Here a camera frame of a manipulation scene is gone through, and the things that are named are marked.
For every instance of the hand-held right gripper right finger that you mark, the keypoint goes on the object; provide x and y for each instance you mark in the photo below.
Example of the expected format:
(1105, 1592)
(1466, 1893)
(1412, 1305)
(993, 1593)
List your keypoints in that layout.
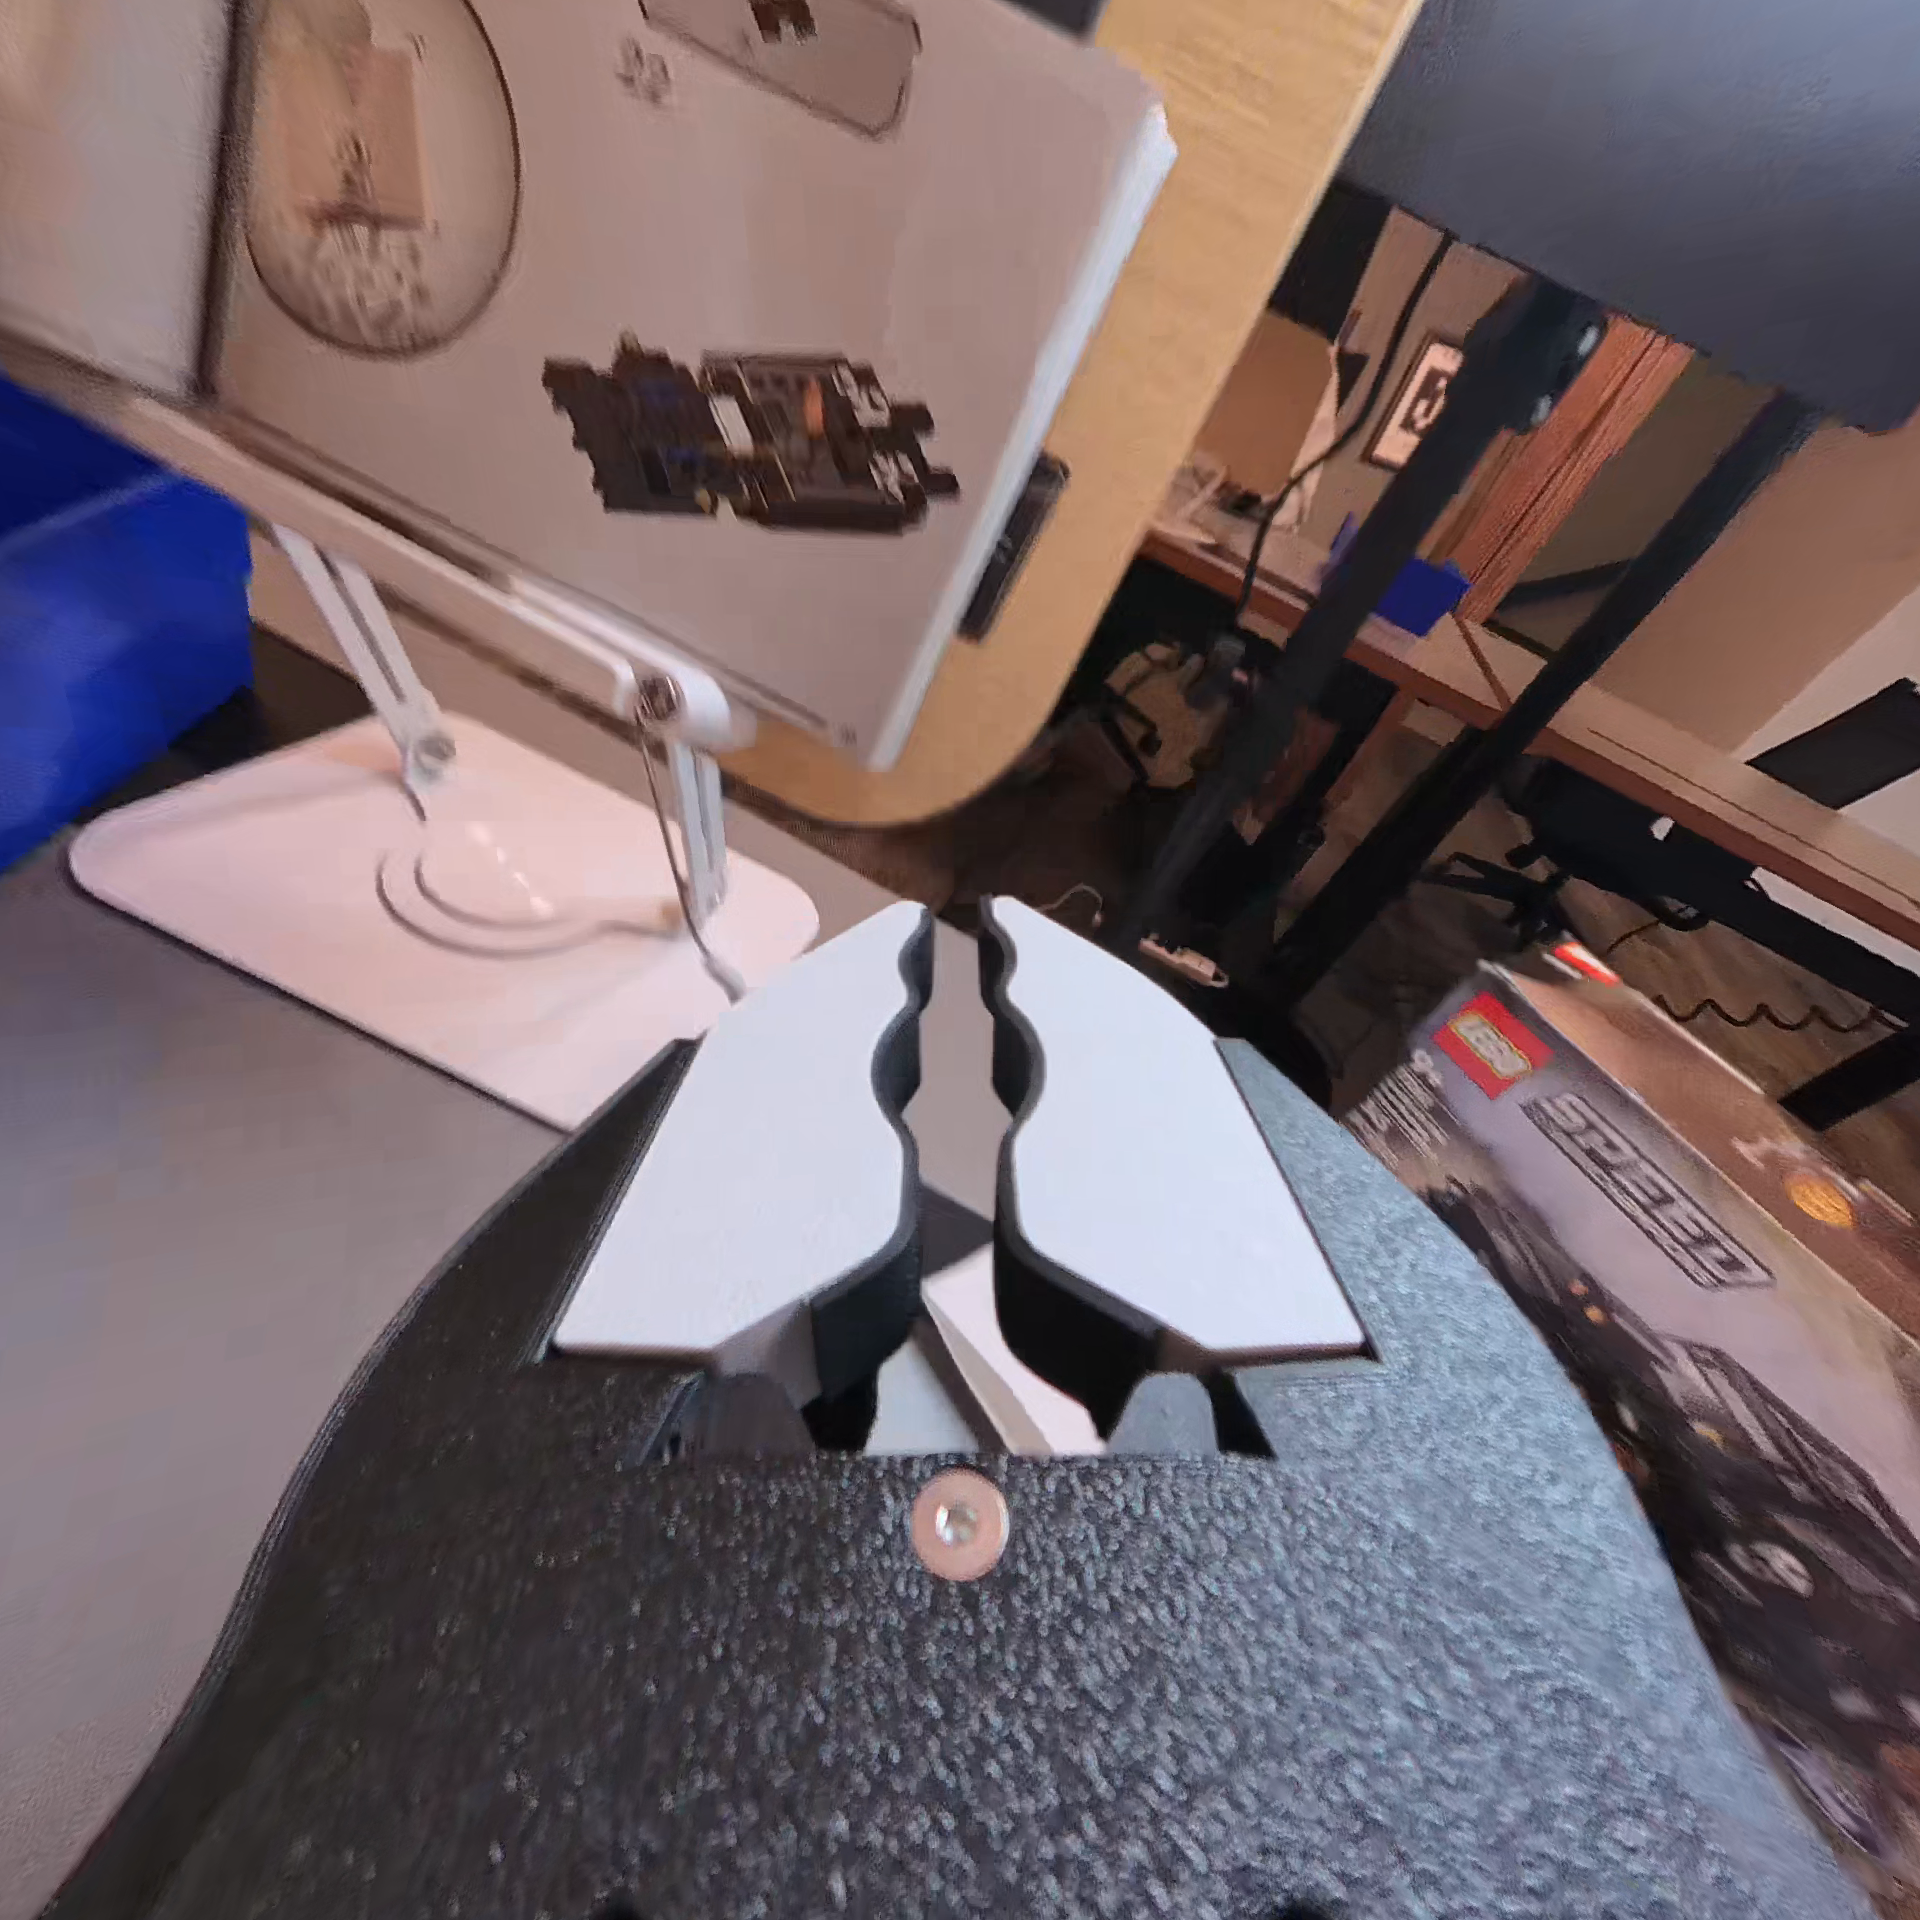
(1187, 1201)

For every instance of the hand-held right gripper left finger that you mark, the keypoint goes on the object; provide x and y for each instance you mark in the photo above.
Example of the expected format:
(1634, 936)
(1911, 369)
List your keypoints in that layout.
(736, 1201)

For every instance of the blue plastic bin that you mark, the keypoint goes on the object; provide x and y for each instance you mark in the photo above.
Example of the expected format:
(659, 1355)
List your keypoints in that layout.
(92, 661)

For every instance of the lego instruction booklet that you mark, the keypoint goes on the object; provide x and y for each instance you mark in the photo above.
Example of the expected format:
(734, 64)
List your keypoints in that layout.
(601, 181)

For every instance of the lego set box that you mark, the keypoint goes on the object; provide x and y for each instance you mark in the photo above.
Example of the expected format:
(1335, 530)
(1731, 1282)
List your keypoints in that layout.
(1681, 1259)

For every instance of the white book stand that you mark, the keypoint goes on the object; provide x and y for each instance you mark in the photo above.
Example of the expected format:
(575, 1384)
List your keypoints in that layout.
(271, 901)

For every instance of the long wooden desk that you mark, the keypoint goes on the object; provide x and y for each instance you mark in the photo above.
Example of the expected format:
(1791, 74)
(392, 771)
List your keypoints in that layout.
(1681, 779)

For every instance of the black light stand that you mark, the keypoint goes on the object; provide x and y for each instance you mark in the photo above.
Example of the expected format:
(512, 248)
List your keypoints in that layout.
(1410, 525)

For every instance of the black computer monitor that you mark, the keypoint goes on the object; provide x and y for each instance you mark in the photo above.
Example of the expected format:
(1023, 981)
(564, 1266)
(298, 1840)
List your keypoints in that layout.
(1846, 746)

